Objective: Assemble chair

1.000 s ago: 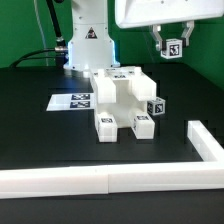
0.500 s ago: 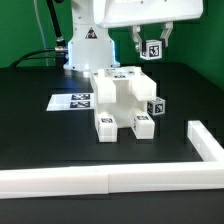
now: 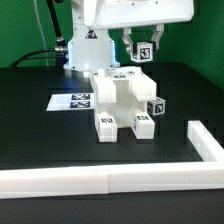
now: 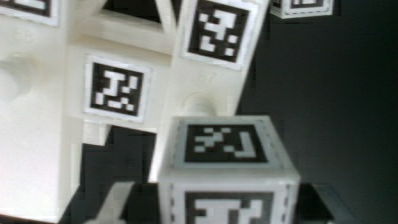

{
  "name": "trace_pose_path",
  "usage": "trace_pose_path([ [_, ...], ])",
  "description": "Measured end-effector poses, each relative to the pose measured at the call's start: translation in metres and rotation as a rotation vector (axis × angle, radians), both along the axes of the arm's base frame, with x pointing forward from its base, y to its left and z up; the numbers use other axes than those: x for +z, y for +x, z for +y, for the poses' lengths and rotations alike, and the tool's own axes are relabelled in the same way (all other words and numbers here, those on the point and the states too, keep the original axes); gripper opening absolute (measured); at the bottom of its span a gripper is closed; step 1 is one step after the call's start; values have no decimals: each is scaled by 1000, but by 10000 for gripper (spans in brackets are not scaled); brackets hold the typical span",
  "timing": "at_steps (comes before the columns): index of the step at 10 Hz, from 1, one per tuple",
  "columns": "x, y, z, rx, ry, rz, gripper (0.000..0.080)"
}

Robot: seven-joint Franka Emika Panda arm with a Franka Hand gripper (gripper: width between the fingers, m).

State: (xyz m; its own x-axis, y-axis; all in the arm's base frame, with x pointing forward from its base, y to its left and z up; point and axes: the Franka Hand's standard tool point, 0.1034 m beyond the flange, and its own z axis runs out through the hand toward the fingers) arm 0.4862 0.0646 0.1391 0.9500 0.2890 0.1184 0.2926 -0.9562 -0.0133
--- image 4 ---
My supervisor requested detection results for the white tagged cube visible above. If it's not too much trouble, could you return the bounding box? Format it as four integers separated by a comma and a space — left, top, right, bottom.
157, 116, 299, 224
269, 0, 333, 19

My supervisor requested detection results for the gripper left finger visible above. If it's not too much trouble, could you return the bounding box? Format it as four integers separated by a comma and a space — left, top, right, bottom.
83, 181, 134, 224

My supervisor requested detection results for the white chair back frame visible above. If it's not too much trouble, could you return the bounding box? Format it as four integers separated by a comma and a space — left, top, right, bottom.
0, 0, 271, 223

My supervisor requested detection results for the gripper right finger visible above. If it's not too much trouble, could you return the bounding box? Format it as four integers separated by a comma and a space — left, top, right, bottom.
314, 184, 363, 224

